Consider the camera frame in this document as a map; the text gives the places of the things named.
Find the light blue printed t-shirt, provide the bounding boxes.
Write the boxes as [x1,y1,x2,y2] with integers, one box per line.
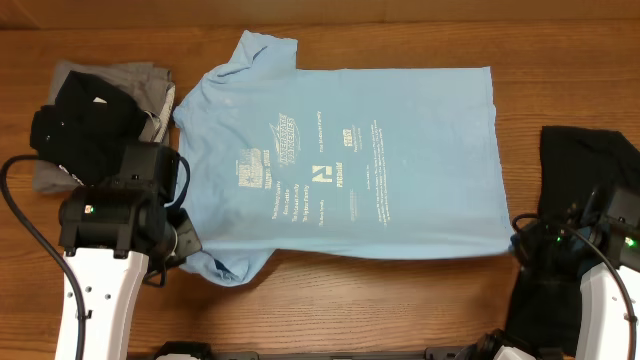
[174,32,511,287]

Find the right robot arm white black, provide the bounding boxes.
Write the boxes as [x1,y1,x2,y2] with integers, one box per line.
[511,187,639,359]

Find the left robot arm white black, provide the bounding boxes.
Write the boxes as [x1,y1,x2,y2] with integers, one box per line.
[55,143,202,359]

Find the black t-shirt pile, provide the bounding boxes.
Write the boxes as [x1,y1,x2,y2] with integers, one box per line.
[505,126,639,359]

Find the folded black garment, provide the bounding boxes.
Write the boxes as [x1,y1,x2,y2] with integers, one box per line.
[30,71,148,185]

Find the folded grey garment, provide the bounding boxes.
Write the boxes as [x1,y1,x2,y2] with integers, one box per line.
[32,61,175,193]

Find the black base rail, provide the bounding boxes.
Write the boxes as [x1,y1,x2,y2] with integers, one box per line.
[149,342,466,360]

